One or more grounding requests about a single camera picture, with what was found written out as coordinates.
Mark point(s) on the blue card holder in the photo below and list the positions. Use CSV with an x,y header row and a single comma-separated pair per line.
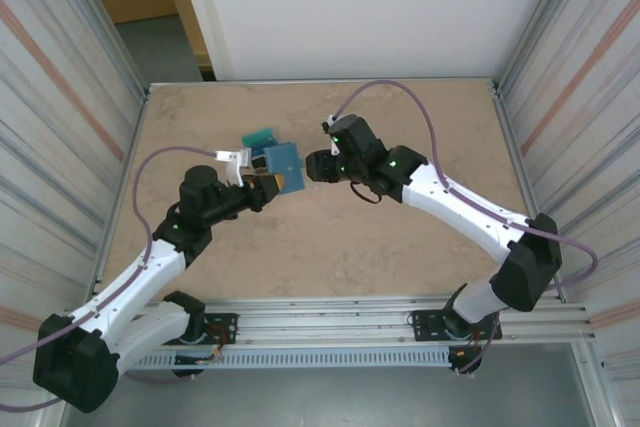
x,y
287,164

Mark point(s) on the blue credit card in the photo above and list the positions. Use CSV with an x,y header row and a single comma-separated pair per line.
x,y
258,151

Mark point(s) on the clear acrylic card stand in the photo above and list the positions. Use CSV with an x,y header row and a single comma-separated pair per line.
x,y
272,139

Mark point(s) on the teal credit card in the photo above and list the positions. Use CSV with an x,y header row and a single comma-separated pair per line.
x,y
257,138

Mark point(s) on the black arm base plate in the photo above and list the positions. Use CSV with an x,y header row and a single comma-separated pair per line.
x,y
225,327
425,327

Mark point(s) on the aluminium mounting rail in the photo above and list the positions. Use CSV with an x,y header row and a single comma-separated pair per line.
x,y
325,319

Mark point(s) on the striped enclosure side panel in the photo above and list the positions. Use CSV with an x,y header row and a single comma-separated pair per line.
x,y
40,147
600,147

